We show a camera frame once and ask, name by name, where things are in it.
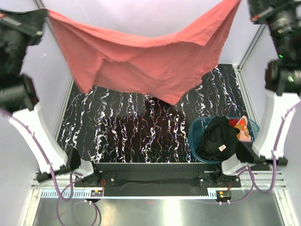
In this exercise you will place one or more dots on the aluminium frame rail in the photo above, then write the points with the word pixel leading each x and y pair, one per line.
pixel 262 179

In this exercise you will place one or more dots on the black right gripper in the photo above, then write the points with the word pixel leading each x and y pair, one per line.
pixel 262 11

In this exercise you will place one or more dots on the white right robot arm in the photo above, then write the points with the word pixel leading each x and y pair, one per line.
pixel 268 146

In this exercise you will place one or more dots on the patterned red yellow garment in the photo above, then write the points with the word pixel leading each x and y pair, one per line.
pixel 241 124

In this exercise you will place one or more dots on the black t-shirt in basket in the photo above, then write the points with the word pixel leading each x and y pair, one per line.
pixel 219 140

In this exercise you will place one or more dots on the teal plastic laundry basket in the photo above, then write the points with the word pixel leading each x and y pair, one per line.
pixel 196 131

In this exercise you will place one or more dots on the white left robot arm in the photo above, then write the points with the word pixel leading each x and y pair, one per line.
pixel 51 158

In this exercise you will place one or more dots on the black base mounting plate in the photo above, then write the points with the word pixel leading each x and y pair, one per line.
pixel 196 174

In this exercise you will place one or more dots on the salmon pink t-shirt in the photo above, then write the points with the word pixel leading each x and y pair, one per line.
pixel 165 67

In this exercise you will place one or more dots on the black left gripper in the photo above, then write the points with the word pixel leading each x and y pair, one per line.
pixel 29 23

